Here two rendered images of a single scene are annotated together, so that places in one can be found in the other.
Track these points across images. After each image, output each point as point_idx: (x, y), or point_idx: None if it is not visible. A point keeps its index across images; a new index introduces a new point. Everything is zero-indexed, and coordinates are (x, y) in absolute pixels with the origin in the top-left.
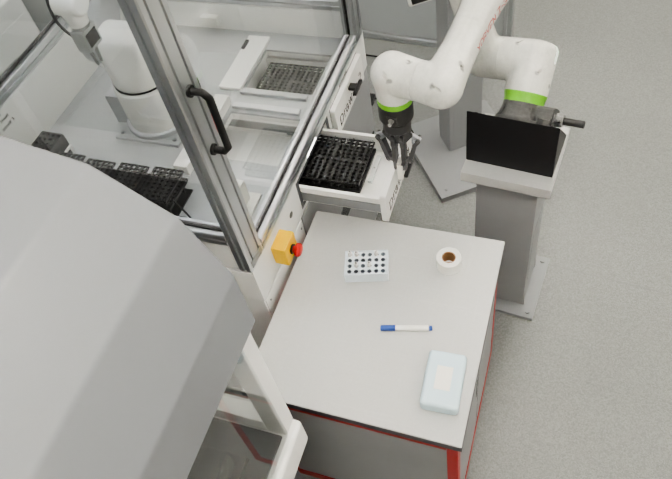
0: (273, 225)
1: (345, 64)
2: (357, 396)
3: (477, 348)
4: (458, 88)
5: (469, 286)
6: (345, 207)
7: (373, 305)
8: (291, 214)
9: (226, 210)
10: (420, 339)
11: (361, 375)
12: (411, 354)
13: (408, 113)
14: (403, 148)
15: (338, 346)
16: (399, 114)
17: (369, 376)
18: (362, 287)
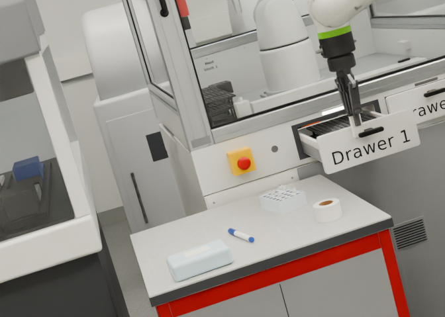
0: (236, 134)
1: (435, 70)
2: (160, 255)
3: (253, 259)
4: (328, 0)
5: (317, 230)
6: (405, 229)
7: (251, 222)
8: (275, 149)
9: (167, 70)
10: (237, 244)
11: (180, 248)
12: None
13: (333, 44)
14: (346, 93)
15: (198, 233)
16: (324, 42)
17: (182, 250)
18: (263, 213)
